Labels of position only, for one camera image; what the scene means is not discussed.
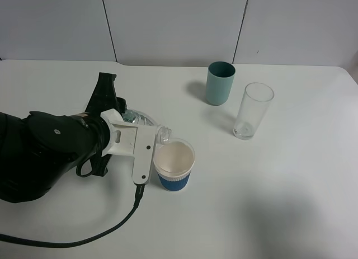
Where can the teal plastic cup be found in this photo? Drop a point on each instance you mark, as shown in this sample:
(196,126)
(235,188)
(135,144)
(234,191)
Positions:
(219,82)

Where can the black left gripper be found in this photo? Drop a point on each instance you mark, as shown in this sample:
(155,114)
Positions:
(102,99)

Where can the white cup blue sleeve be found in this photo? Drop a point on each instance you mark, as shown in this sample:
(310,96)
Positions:
(173,162)

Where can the tall clear glass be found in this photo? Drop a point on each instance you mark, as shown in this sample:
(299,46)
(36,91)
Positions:
(254,104)

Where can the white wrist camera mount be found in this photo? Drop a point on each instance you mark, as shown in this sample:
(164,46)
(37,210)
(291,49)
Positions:
(131,140)

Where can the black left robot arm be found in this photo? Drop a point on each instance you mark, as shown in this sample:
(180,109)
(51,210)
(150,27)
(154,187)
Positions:
(37,150)

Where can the clear green-label water bottle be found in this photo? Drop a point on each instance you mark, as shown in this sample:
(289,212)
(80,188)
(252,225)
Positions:
(163,133)

